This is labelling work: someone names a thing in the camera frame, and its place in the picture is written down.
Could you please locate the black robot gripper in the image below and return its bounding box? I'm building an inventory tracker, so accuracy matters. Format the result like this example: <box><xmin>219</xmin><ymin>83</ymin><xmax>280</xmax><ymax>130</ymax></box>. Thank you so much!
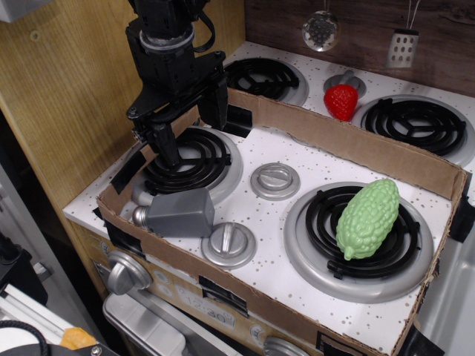
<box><xmin>125</xmin><ymin>20</ymin><xmax>228</xmax><ymax>168</ymax></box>

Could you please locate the grey pepper shaker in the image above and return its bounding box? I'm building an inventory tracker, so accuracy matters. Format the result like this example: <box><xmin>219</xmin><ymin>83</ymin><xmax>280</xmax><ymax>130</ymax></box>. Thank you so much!
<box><xmin>132</xmin><ymin>188</ymin><xmax>214</xmax><ymax>238</ymax></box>

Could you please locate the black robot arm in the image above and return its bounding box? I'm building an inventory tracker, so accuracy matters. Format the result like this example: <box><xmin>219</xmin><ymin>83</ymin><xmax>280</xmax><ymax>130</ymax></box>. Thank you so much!
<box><xmin>125</xmin><ymin>0</ymin><xmax>228</xmax><ymax>167</ymax></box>

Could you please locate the front left black burner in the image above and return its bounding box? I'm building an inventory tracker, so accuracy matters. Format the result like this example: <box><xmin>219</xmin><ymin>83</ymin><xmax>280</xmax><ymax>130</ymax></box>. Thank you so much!
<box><xmin>132</xmin><ymin>126</ymin><xmax>243</xmax><ymax>205</ymax></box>

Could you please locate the black burner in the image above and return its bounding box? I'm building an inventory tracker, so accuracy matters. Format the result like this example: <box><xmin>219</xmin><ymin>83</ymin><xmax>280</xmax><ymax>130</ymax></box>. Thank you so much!
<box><xmin>225</xmin><ymin>58</ymin><xmax>309</xmax><ymax>106</ymax></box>
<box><xmin>351</xmin><ymin>94</ymin><xmax>474</xmax><ymax>166</ymax></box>
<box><xmin>132</xmin><ymin>126</ymin><xmax>243</xmax><ymax>205</ymax></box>
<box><xmin>284</xmin><ymin>182</ymin><xmax>434</xmax><ymax>303</ymax></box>

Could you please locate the back left black burner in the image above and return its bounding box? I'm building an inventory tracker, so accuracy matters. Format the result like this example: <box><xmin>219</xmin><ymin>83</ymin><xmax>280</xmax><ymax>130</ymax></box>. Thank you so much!
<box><xmin>225</xmin><ymin>58</ymin><xmax>309</xmax><ymax>106</ymax></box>

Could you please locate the centre silver stove knob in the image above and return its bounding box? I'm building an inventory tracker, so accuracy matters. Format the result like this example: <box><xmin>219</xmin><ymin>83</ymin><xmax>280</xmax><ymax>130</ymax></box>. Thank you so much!
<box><xmin>250</xmin><ymin>162</ymin><xmax>301</xmax><ymax>201</ymax></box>

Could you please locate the silver stove knob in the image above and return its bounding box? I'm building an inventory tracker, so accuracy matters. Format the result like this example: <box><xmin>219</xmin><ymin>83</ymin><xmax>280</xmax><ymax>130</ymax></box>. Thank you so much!
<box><xmin>201</xmin><ymin>222</ymin><xmax>258</xmax><ymax>269</ymax></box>
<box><xmin>250</xmin><ymin>162</ymin><xmax>301</xmax><ymax>201</ymax></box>
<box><xmin>323</xmin><ymin>70</ymin><xmax>367</xmax><ymax>98</ymax></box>

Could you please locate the front silver stove knob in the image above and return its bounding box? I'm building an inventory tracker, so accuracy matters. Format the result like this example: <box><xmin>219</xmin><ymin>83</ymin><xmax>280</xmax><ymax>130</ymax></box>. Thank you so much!
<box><xmin>201</xmin><ymin>222</ymin><xmax>258</xmax><ymax>269</ymax></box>

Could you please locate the red strawberry toy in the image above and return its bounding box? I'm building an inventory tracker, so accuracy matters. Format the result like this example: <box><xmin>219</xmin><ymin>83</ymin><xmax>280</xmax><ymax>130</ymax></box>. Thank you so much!
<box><xmin>324</xmin><ymin>84</ymin><xmax>358</xmax><ymax>122</ymax></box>

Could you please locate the hanging silver slotted ladle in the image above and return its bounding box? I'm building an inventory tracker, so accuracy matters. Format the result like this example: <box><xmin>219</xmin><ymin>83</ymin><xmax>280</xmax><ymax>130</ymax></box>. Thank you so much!
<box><xmin>301</xmin><ymin>1</ymin><xmax>341</xmax><ymax>53</ymax></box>

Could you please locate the silver oven dial knob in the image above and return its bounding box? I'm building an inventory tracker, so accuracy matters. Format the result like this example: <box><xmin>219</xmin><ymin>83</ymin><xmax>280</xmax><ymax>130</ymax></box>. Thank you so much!
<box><xmin>107</xmin><ymin>250</ymin><xmax>152</xmax><ymax>295</ymax></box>

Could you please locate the back silver stove knob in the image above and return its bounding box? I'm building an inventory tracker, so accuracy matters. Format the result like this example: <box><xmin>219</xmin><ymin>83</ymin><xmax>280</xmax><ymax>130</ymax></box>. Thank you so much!
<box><xmin>323</xmin><ymin>70</ymin><xmax>367</xmax><ymax>98</ymax></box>

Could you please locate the front right black burner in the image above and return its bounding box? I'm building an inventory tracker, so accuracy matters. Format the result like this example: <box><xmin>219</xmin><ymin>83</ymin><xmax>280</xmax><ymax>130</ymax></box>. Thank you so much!
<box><xmin>284</xmin><ymin>182</ymin><xmax>434</xmax><ymax>303</ymax></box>

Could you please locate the brown cardboard barrier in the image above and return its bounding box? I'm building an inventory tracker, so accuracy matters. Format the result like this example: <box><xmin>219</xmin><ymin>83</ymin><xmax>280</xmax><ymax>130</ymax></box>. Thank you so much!
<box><xmin>97</xmin><ymin>90</ymin><xmax>471</xmax><ymax>355</ymax></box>

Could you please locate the green bumpy gourd toy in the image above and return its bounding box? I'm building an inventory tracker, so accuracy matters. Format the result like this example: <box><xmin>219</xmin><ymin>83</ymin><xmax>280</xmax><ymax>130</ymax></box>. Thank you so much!
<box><xmin>336</xmin><ymin>179</ymin><xmax>400</xmax><ymax>261</ymax></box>

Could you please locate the hanging silver spatula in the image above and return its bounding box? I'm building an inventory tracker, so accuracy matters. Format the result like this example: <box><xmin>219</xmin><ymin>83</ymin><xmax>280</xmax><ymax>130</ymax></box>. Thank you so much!
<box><xmin>385</xmin><ymin>1</ymin><xmax>420</xmax><ymax>69</ymax></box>

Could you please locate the bottom silver oven knob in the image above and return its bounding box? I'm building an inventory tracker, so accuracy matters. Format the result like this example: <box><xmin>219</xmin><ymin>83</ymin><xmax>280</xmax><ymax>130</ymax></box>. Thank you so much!
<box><xmin>263</xmin><ymin>337</ymin><xmax>309</xmax><ymax>356</ymax></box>

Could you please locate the back right black burner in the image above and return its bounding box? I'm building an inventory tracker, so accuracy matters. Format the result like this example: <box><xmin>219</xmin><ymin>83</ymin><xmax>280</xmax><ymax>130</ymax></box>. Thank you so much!
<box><xmin>351</xmin><ymin>94</ymin><xmax>474</xmax><ymax>166</ymax></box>

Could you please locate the orange object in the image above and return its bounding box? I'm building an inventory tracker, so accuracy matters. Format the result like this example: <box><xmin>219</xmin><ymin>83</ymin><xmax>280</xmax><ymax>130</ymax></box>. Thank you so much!
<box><xmin>59</xmin><ymin>327</ymin><xmax>97</xmax><ymax>350</ymax></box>

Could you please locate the silver oven door handle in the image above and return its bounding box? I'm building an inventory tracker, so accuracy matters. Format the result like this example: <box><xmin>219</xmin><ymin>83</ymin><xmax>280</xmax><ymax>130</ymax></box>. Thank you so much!
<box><xmin>102</xmin><ymin>294</ymin><xmax>240</xmax><ymax>355</ymax></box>

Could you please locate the black cable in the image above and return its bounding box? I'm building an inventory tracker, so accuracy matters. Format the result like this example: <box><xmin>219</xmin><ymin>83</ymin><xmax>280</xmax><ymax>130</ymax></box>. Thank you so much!
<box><xmin>0</xmin><ymin>319</ymin><xmax>51</xmax><ymax>356</ymax></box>

